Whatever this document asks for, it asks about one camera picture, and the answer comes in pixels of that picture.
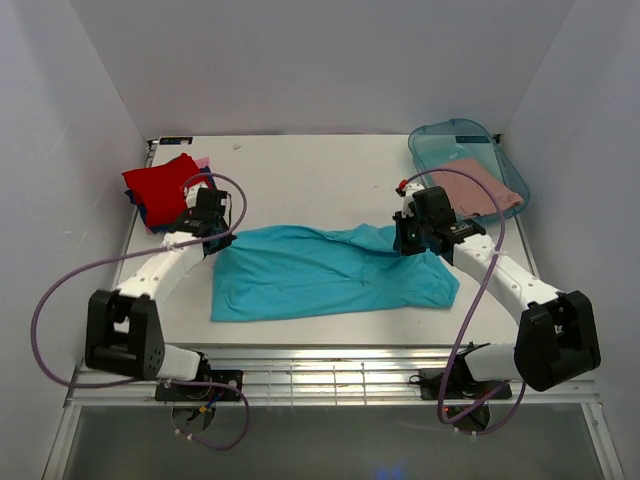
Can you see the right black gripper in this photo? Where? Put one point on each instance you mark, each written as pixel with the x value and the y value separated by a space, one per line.
pixel 404 239

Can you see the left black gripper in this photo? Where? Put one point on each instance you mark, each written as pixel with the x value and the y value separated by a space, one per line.
pixel 220 240

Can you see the teal t shirt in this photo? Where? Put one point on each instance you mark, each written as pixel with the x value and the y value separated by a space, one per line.
pixel 287 272

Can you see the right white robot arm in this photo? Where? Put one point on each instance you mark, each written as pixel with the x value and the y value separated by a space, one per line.
pixel 557 337

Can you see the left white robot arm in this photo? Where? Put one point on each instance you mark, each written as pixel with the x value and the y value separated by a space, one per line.
pixel 124 334

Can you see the blue folded t shirt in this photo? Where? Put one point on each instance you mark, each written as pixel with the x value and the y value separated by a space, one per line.
pixel 137 210

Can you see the pink t shirt in bin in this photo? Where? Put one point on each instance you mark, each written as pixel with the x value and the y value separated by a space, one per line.
pixel 467 198

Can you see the pink folded t shirt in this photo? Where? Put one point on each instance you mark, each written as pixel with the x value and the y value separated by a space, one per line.
pixel 202 162

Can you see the red folded t shirt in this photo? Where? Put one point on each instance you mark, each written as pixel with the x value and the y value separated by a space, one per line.
pixel 160 187

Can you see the teal plastic bin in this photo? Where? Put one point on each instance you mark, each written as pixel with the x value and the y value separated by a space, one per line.
pixel 462 157

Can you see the blue label sticker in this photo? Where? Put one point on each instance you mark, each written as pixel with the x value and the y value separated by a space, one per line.
pixel 175 141

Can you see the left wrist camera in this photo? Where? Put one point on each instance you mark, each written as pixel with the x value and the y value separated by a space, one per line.
pixel 192 192

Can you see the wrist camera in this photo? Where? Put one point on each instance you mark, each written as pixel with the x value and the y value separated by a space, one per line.
pixel 408 192
pixel 192 192

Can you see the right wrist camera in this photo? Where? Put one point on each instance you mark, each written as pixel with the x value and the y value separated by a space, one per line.
pixel 408 192

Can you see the aluminium rail frame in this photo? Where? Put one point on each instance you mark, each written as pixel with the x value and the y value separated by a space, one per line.
pixel 293 377

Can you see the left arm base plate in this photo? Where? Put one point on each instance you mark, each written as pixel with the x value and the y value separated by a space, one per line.
pixel 217 383

